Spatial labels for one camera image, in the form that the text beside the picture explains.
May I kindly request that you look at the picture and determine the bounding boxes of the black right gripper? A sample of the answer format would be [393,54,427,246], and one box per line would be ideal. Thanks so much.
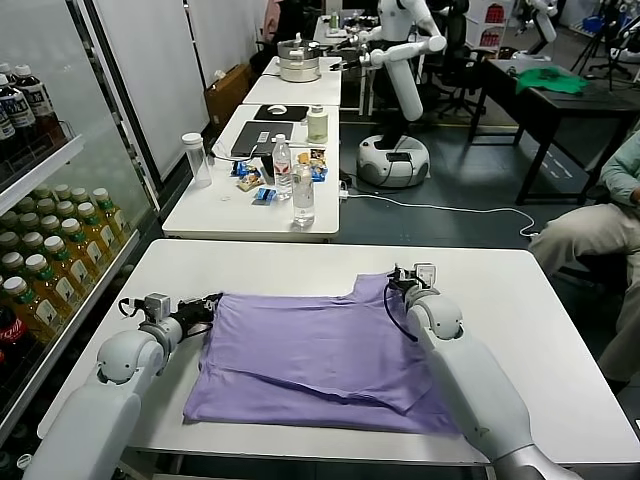
[388,263,419,298]

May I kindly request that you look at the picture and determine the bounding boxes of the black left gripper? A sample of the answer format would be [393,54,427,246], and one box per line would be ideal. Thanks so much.
[176,293,224,332]

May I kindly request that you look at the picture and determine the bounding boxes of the purple t-shirt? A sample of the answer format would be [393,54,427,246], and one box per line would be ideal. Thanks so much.
[182,272,464,437]

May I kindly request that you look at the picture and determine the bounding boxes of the person right forearm green sleeve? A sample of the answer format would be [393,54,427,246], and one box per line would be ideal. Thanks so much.
[599,134,640,206]

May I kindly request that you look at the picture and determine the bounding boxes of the metal steamer pot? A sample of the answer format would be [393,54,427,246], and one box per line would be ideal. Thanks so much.
[276,33,322,84]

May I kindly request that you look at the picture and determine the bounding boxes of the white humanoid robot body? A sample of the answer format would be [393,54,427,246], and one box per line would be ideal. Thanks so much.
[356,0,436,189]

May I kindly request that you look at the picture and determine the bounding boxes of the short white desk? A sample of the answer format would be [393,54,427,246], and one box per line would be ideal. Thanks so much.
[241,54,343,107]

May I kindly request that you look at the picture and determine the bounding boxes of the pale green jar white lid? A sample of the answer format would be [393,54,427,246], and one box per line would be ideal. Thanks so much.
[305,104,329,145]

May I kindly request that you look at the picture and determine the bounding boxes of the black mouse pad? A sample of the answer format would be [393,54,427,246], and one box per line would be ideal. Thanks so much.
[252,103,308,123]

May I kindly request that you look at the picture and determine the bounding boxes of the pink garment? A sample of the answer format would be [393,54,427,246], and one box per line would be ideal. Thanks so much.
[264,0,286,45]

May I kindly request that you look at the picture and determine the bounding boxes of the long white desk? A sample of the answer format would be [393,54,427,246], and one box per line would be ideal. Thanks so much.
[161,102,342,244]

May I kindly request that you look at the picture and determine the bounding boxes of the low black office chair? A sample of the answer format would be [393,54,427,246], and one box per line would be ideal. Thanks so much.
[248,39,282,76]

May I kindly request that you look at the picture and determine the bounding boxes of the tall black office chair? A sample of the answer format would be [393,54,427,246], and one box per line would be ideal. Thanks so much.
[424,0,489,120]

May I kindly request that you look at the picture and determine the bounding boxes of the clear unlabelled water bottle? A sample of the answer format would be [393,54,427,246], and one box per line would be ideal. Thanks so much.
[290,162,316,227]

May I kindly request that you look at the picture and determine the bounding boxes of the water bottle red label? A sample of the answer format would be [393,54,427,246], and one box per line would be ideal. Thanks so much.
[271,134,293,201]

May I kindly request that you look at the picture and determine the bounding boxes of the brown cardboard box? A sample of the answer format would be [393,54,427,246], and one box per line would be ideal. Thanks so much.
[203,63,252,131]

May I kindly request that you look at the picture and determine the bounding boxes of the dark grey laptop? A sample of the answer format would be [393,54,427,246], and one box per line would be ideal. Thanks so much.
[230,120,295,159]

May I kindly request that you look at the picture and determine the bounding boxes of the clear tumbler white lid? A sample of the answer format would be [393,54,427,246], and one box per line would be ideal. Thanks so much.
[181,131,213,189]

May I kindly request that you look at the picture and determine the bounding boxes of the white shelf with red boxes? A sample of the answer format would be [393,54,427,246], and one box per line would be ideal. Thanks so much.
[463,0,512,50]

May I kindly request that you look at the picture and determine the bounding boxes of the seated person beige trousers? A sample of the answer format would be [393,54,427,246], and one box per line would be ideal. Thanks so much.
[527,202,640,389]

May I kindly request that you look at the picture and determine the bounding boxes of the green cloth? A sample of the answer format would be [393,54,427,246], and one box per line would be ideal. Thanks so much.
[514,66,590,95]

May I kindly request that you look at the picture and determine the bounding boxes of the cola bottle red label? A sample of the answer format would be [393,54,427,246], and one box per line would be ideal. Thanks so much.
[0,301,36,382]

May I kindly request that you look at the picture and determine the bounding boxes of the glass door drinks cooler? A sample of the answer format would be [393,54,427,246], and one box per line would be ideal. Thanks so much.
[0,0,165,480]

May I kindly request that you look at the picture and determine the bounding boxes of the black table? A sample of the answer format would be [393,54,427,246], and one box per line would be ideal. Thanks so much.
[479,57,640,206]

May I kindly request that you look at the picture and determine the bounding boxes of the dark tea bottle white label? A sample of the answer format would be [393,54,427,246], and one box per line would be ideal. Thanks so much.
[0,61,16,149]
[11,64,66,145]
[0,72,39,155]

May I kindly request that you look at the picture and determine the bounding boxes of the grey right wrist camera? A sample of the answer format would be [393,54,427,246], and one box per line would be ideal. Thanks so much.
[413,261,441,291]

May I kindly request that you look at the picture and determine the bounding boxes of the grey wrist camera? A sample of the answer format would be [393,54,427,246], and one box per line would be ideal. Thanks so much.
[143,294,175,321]
[413,261,441,291]

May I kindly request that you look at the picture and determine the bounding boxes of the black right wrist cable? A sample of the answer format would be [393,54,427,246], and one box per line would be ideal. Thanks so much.
[382,279,420,345]

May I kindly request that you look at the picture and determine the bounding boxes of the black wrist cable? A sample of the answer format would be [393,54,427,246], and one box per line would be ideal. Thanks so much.
[382,279,420,345]
[118,297,149,319]

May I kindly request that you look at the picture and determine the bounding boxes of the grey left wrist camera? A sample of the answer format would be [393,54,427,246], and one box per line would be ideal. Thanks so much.
[143,294,175,321]

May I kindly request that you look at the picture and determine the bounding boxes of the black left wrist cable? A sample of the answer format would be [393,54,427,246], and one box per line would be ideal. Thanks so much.
[118,297,149,319]

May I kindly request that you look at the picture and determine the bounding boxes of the white floor cable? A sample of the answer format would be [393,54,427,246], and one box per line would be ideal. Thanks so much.
[347,192,540,239]

